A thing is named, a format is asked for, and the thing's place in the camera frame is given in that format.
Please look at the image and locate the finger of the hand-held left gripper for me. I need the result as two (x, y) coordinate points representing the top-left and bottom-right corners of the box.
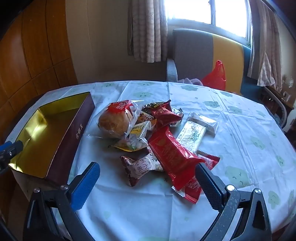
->
(0, 140), (24, 173)

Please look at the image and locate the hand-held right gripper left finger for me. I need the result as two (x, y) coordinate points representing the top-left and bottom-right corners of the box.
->
(22, 162), (100, 241)

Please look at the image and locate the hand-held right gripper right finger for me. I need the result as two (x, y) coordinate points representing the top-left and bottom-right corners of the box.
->
(195, 163), (272, 241)

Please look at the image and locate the red patterned snack packet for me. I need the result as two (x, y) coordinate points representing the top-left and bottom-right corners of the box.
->
(171, 154), (220, 204)

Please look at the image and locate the gold tin box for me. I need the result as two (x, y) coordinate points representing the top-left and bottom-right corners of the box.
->
(8, 91), (96, 179)

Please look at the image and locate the large red snack packet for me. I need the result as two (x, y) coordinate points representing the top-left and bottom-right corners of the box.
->
(148, 126), (205, 189)

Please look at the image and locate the green yellow snack packet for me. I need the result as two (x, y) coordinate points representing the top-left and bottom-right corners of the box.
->
(176, 120), (207, 154)

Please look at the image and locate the brown white twisted snack packet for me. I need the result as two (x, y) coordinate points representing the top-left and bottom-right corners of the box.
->
(120, 147), (164, 187)

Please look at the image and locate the bread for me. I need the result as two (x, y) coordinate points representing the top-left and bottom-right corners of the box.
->
(87, 100), (139, 139)

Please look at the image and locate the yellow clear snack packet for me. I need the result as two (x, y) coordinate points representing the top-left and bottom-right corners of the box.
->
(109, 120), (152, 152)

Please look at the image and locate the small dark red snack packet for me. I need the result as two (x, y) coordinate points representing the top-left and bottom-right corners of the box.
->
(151, 105), (183, 128)

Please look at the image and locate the dark brown foil snack packet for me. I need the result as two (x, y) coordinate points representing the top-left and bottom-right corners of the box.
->
(142, 100), (185, 127)

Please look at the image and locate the white cloud print tablecloth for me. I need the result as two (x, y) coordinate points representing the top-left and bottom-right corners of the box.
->
(7, 80), (296, 241)

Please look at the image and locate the wooden wardrobe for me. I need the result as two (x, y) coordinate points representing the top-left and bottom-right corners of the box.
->
(0, 0), (78, 121)

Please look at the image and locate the pink cloth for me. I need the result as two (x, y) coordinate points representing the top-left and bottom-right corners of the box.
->
(178, 77), (205, 86)

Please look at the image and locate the dark wooden cabinet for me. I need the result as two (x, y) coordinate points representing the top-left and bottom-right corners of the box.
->
(261, 86), (296, 132)

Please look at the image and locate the red plastic bag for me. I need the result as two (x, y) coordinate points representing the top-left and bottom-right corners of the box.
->
(201, 60), (226, 91)

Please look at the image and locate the grey yellow blue sofa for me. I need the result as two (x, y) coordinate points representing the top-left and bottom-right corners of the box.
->
(166, 28), (288, 129)

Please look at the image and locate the beige patterned curtain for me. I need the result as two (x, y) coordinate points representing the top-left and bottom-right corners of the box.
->
(127, 0), (168, 63)
(246, 0), (284, 92)

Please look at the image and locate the window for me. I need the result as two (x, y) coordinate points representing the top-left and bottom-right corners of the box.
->
(164, 0), (252, 43)

